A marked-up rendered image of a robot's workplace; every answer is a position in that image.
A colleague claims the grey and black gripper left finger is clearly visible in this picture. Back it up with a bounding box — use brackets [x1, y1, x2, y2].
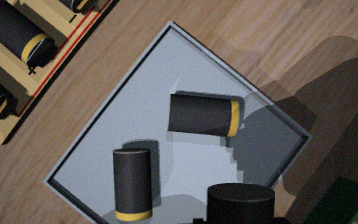
[193, 218, 208, 224]

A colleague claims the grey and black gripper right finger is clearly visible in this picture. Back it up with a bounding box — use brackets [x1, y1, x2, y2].
[274, 217, 291, 224]

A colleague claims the green open box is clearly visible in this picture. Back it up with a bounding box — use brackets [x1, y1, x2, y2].
[300, 175, 358, 224]

